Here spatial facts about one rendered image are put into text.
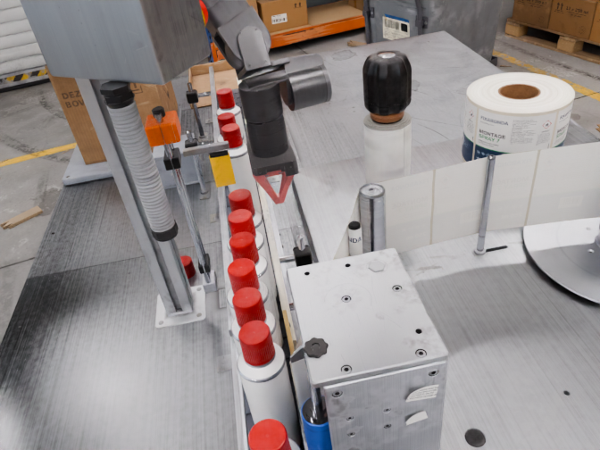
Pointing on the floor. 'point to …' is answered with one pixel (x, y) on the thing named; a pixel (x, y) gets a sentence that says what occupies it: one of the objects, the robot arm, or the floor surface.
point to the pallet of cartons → (558, 24)
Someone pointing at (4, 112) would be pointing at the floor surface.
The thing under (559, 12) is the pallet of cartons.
